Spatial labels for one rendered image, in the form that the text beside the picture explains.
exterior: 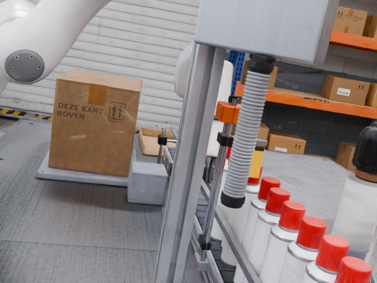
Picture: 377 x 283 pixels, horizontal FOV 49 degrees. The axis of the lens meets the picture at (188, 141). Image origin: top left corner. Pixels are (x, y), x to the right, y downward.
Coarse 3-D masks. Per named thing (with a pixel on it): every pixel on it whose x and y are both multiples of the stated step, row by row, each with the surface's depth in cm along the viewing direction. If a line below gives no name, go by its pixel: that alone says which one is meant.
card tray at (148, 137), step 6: (144, 132) 188; (150, 132) 189; (156, 132) 189; (168, 132) 190; (144, 138) 183; (150, 138) 185; (156, 138) 187; (168, 138) 191; (144, 144) 160; (150, 144) 175; (156, 144) 176; (168, 144) 180; (174, 144) 182; (144, 150) 164; (150, 150) 166; (156, 150) 167; (162, 156) 161
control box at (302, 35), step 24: (216, 0) 56; (240, 0) 54; (264, 0) 53; (288, 0) 52; (312, 0) 51; (336, 0) 55; (216, 24) 56; (240, 24) 55; (264, 24) 53; (288, 24) 52; (312, 24) 51; (240, 48) 55; (264, 48) 54; (288, 48) 53; (312, 48) 51
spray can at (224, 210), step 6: (228, 162) 87; (222, 180) 88; (222, 186) 88; (222, 204) 88; (222, 210) 88; (216, 222) 89; (216, 228) 89; (216, 234) 90; (222, 234) 89; (216, 240) 90
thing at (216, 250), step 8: (208, 184) 125; (200, 192) 117; (200, 200) 111; (200, 208) 106; (200, 216) 101; (200, 224) 97; (216, 248) 87; (216, 256) 83; (224, 264) 81; (224, 272) 78; (232, 272) 78; (224, 280) 75; (232, 280) 76
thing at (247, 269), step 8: (176, 136) 141; (208, 192) 94; (208, 200) 91; (216, 208) 86; (216, 216) 84; (224, 224) 79; (224, 232) 77; (232, 232) 76; (232, 240) 73; (232, 248) 72; (240, 248) 71; (240, 256) 68; (240, 264) 68; (248, 264) 66; (248, 272) 64; (248, 280) 64; (256, 280) 62
